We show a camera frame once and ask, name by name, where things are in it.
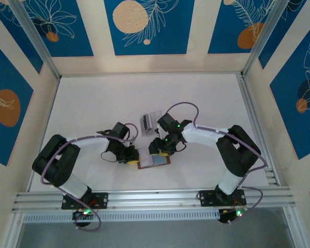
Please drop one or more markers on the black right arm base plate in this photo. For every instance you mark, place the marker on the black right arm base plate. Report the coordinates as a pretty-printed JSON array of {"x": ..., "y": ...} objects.
[{"x": 206, "y": 197}]

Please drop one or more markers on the brown leather card holder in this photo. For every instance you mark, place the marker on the brown leather card holder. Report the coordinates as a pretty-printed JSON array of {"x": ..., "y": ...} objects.
[{"x": 161, "y": 161}]

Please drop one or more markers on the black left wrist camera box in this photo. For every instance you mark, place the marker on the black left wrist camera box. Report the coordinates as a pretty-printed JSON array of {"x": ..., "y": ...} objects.
[{"x": 119, "y": 130}]

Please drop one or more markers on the aluminium mounting rail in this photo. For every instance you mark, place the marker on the aluminium mounting rail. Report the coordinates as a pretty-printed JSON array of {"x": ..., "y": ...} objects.
[{"x": 155, "y": 200}]

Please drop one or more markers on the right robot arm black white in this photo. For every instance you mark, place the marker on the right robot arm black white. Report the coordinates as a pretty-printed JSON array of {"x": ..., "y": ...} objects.
[{"x": 237, "y": 155}]

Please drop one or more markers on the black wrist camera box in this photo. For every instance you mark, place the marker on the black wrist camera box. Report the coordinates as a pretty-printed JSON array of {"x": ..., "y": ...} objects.
[
  {"x": 167, "y": 122},
  {"x": 119, "y": 130}
]

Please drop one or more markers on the dark credit card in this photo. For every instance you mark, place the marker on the dark credit card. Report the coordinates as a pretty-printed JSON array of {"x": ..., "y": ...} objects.
[{"x": 146, "y": 122}]

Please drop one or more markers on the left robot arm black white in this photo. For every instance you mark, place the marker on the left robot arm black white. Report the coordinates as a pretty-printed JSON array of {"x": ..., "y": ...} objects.
[{"x": 56, "y": 162}]

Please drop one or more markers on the clear acrylic card stand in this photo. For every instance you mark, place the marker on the clear acrylic card stand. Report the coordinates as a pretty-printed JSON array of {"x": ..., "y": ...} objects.
[{"x": 155, "y": 118}]

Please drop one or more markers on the aluminium frame leg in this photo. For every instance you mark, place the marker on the aluminium frame leg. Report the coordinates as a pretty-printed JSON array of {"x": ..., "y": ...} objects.
[
  {"x": 14, "y": 230},
  {"x": 294, "y": 227}
]

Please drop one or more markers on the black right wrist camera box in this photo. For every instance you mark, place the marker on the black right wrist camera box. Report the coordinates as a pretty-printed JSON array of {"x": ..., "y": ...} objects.
[{"x": 167, "y": 122}]

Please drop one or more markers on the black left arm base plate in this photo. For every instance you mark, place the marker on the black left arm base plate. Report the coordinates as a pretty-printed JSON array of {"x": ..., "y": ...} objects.
[{"x": 102, "y": 200}]

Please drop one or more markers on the aluminium frame post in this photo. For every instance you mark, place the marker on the aluminium frame post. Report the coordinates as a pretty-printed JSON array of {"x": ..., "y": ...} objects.
[
  {"x": 38, "y": 44},
  {"x": 263, "y": 36}
]

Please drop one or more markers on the white credit card pink print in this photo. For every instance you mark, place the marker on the white credit card pink print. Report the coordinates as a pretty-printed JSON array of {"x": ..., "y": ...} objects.
[{"x": 146, "y": 157}]

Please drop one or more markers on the aluminium table side rail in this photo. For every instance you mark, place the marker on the aluminium table side rail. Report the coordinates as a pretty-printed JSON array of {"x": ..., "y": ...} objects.
[{"x": 250, "y": 113}]

